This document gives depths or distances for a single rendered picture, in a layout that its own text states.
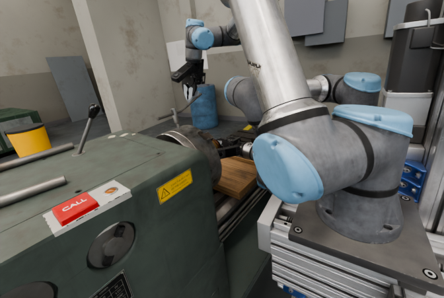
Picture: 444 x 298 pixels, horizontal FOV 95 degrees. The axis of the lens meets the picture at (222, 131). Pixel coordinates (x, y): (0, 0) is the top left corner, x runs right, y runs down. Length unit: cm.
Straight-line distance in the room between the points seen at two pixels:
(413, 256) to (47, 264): 60
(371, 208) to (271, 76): 29
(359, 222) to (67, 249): 51
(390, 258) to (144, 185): 47
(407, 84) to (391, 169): 27
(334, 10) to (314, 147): 369
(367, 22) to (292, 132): 399
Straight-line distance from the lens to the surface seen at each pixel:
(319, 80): 95
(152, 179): 51
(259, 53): 36
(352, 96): 89
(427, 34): 63
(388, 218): 50
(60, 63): 840
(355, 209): 46
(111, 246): 53
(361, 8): 428
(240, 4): 42
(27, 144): 432
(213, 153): 82
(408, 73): 65
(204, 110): 452
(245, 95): 66
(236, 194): 100
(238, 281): 115
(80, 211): 47
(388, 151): 41
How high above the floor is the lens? 150
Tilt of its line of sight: 20 degrees down
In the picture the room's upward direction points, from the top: 6 degrees counter-clockwise
